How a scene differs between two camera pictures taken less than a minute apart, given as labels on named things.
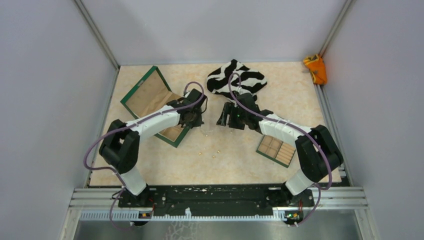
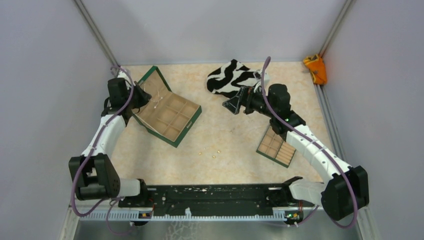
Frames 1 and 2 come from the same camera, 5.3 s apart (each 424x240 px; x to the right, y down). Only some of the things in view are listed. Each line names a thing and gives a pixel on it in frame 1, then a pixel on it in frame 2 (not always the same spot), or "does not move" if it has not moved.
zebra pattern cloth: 251,81 does not move
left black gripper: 197,123 → 144,98
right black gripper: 229,108 → 246,97
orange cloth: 315,64 does not move
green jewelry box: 153,94 does not move
